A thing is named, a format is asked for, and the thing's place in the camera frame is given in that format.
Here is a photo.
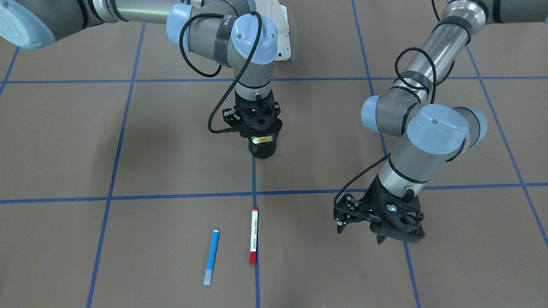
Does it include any yellow marker pen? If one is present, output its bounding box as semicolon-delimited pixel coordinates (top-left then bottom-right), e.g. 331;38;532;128
252;135;274;145

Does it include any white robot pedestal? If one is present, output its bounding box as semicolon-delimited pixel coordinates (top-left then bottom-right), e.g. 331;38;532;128
272;0;292;61

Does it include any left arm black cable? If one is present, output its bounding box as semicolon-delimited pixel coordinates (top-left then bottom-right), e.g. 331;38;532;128
334;47;455;206

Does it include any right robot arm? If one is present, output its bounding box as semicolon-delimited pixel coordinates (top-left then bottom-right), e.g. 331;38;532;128
1;0;283;144

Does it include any blue marker pen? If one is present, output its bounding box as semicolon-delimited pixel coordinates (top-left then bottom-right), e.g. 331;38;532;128
203;229;220;285

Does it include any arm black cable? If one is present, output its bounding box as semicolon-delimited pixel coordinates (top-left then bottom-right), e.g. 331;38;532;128
179;11;262;134
334;47;455;206

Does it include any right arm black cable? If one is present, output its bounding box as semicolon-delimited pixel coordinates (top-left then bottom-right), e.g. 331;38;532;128
179;11;262;134

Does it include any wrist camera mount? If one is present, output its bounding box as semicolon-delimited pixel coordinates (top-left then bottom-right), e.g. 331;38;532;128
333;193;368;234
222;107;243;131

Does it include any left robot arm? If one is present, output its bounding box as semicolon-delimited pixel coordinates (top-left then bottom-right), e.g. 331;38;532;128
354;0;547;244

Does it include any red marker pen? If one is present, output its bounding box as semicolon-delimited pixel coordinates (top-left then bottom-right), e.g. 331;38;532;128
249;207;259;265

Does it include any brown table mat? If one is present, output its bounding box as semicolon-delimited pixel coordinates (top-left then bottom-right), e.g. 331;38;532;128
1;0;547;308

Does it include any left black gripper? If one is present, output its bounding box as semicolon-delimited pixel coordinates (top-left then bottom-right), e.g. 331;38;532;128
362;176;426;244

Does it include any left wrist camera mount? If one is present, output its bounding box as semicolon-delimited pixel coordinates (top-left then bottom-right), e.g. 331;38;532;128
333;193;368;234

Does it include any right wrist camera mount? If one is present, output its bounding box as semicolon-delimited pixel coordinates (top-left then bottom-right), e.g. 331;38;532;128
222;107;243;131

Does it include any black mesh pen holder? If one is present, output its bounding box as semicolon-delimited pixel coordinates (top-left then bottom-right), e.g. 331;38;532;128
248;133;279;159

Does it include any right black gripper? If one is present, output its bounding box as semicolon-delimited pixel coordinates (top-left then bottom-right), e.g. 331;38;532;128
235;93;283;138

